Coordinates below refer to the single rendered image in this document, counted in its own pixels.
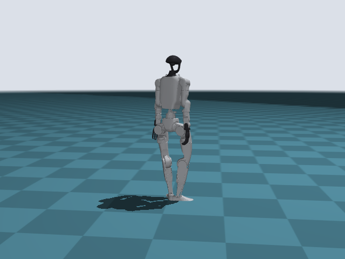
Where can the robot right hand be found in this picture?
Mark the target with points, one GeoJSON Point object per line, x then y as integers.
{"type": "Point", "coordinates": [187, 134]}

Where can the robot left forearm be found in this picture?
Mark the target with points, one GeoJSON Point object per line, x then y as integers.
{"type": "Point", "coordinates": [158, 112]}

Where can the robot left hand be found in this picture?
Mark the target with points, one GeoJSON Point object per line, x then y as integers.
{"type": "Point", "coordinates": [154, 134]}

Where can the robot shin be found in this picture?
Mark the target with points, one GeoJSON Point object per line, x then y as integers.
{"type": "Point", "coordinates": [181, 177]}
{"type": "Point", "coordinates": [168, 176]}

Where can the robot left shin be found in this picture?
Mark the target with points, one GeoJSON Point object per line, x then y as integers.
{"type": "Point", "coordinates": [168, 176]}

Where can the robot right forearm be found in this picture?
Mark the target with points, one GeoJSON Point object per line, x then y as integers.
{"type": "Point", "coordinates": [186, 110]}

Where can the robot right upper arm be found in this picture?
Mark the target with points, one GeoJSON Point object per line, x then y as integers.
{"type": "Point", "coordinates": [184, 83]}

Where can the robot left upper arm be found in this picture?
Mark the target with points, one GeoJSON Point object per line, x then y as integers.
{"type": "Point", "coordinates": [157, 92]}

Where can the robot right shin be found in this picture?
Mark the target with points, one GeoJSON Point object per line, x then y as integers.
{"type": "Point", "coordinates": [181, 177]}

